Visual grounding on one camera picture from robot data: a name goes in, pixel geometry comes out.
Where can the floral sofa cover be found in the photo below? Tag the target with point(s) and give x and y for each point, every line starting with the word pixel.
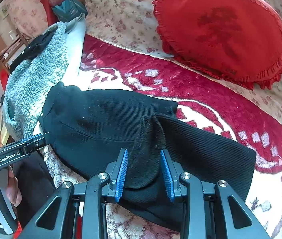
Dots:
pixel 121 12

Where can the red white plush blanket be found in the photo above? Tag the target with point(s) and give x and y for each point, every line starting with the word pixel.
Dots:
pixel 205 99

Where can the black cloth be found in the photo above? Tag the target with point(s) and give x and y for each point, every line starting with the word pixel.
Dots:
pixel 35 47

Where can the teal bag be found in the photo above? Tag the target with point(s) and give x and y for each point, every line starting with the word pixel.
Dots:
pixel 68 7

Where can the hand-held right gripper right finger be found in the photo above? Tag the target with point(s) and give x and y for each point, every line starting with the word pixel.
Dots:
pixel 167 179

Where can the red cloth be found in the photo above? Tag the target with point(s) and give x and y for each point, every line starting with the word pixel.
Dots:
pixel 44 5

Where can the pale floral cloth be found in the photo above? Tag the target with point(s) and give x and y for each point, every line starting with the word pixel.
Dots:
pixel 23 12

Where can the grey fleece jacket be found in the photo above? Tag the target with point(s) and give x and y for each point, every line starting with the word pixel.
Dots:
pixel 31 84

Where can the red heart-shaped frilled pillow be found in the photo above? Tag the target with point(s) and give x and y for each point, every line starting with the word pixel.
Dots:
pixel 218 29

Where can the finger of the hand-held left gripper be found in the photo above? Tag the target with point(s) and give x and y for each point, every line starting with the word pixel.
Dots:
pixel 37 143

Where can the black pants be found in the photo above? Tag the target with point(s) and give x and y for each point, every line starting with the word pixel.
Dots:
pixel 93 129

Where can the person's dark clothing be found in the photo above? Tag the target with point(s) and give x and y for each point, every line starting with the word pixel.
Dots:
pixel 33 186

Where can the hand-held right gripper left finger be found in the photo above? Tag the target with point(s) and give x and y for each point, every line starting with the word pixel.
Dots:
pixel 121 176

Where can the wooden chair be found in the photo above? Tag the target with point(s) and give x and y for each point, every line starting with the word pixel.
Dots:
pixel 6 51

